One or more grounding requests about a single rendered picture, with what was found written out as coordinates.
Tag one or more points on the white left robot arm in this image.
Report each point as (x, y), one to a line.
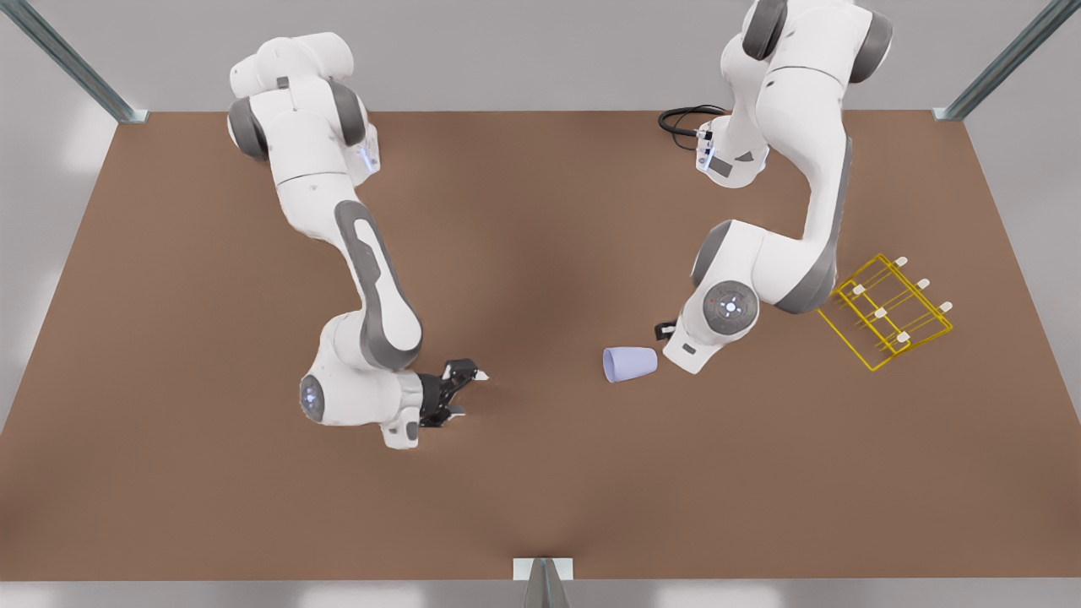
(794, 169)

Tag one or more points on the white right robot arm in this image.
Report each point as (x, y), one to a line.
(380, 295)

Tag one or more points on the pale lilac cup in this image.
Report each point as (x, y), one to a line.
(629, 364)

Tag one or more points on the silver frame post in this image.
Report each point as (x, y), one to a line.
(76, 72)
(1005, 63)
(542, 581)

